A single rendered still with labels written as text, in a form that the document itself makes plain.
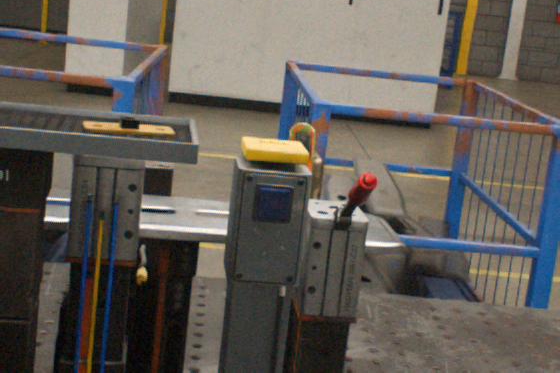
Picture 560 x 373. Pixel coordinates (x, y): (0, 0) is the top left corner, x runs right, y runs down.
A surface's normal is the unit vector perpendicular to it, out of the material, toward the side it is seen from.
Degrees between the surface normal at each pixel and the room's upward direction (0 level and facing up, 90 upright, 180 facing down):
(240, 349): 90
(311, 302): 90
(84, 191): 90
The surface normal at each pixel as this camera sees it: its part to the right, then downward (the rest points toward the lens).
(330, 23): 0.06, 0.20
